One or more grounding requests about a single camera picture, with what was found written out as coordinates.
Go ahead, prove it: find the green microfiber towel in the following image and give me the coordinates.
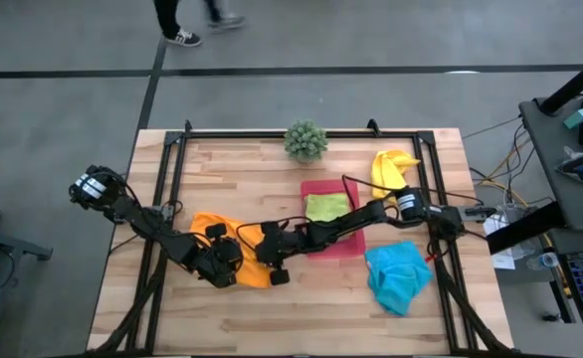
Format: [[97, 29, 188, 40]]
[[304, 192, 352, 224]]

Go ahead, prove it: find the black aluminium table frame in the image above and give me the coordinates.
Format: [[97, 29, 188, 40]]
[[87, 118, 516, 357]]

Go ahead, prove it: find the clear plastic bottle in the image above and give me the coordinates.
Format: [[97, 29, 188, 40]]
[[526, 252, 561, 271]]

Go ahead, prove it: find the white paper sheet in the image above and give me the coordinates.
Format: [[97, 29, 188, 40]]
[[483, 213, 521, 270]]

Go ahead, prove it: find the blue microfiber towel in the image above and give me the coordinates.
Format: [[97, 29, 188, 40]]
[[363, 241, 435, 318]]

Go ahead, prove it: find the grey metal stand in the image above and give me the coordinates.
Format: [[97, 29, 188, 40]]
[[0, 223, 54, 263]]

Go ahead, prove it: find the black desk crossbar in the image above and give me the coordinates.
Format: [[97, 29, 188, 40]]
[[486, 201, 566, 255]]

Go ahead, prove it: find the yellow microfiber towel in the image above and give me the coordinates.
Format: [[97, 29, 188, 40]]
[[370, 149, 421, 200]]

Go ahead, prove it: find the person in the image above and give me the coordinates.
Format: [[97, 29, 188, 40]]
[[151, 0, 247, 49]]

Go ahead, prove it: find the small potted green plant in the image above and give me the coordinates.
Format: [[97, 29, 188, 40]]
[[284, 119, 329, 164]]

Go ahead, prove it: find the orange microfiber towel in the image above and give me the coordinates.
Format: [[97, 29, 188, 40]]
[[190, 212, 273, 289]]

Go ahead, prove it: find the pink plastic bin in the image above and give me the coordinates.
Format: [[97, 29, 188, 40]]
[[299, 178, 367, 261]]

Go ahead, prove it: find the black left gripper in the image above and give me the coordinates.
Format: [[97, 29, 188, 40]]
[[194, 223, 245, 289]]

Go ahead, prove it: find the black slanted pole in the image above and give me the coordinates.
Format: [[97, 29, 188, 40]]
[[539, 49, 583, 116]]

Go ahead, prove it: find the grey side desk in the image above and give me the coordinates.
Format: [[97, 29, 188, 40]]
[[518, 96, 583, 233]]

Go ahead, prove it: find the small teal box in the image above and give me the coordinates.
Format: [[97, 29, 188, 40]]
[[563, 107, 583, 130]]

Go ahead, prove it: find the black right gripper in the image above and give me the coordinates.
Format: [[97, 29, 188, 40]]
[[256, 221, 317, 287]]

